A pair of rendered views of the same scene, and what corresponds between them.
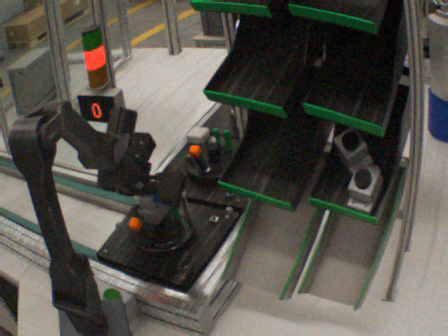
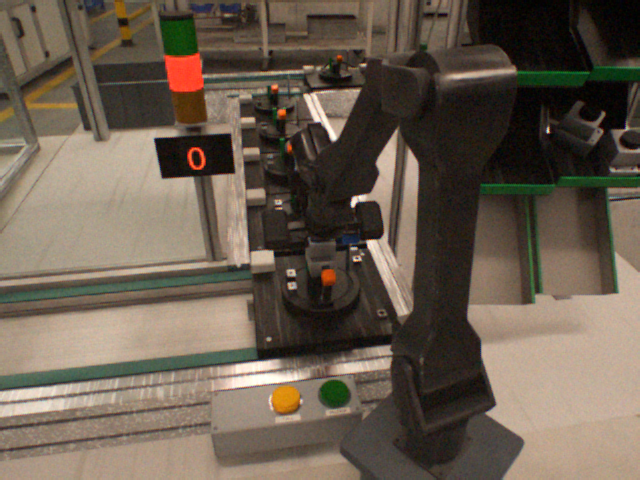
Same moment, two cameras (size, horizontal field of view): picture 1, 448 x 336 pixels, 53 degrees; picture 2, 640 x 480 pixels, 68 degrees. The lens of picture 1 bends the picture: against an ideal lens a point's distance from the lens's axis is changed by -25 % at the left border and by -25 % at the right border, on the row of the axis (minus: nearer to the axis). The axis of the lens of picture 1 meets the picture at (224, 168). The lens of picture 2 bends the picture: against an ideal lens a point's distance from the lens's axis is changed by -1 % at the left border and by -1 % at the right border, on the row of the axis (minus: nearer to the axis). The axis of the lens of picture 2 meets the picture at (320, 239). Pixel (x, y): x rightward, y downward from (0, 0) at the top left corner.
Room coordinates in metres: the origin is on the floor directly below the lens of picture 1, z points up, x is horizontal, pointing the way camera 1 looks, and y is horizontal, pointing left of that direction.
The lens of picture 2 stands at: (0.39, 0.57, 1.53)
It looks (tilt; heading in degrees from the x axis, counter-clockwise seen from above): 34 degrees down; 320
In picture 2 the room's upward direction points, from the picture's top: straight up
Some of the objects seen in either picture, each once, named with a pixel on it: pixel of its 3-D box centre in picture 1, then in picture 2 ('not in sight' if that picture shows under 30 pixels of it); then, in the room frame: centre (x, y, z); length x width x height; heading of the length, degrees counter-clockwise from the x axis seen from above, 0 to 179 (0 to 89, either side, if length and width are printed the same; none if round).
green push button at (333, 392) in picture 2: (112, 296); (334, 394); (0.71, 0.27, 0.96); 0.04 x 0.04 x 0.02
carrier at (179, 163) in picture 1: (214, 150); (301, 201); (1.11, 0.02, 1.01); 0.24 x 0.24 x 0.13; 59
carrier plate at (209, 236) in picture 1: (164, 239); (320, 296); (0.89, 0.15, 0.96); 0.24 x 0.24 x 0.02; 59
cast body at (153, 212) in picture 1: (154, 197); (319, 245); (0.90, 0.14, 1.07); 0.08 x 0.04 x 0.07; 150
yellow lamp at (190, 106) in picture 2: (97, 74); (189, 103); (1.09, 0.25, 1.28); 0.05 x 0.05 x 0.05
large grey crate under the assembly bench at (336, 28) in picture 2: not in sight; (331, 26); (5.11, -3.55, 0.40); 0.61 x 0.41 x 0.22; 51
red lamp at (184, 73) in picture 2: (94, 56); (184, 70); (1.09, 0.25, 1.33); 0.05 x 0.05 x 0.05
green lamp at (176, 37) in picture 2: (92, 38); (179, 36); (1.09, 0.25, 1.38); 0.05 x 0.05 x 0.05
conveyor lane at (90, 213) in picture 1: (79, 217); (156, 325); (1.06, 0.39, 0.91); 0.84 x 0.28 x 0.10; 59
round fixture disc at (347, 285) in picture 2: (162, 232); (320, 288); (0.89, 0.15, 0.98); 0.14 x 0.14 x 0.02
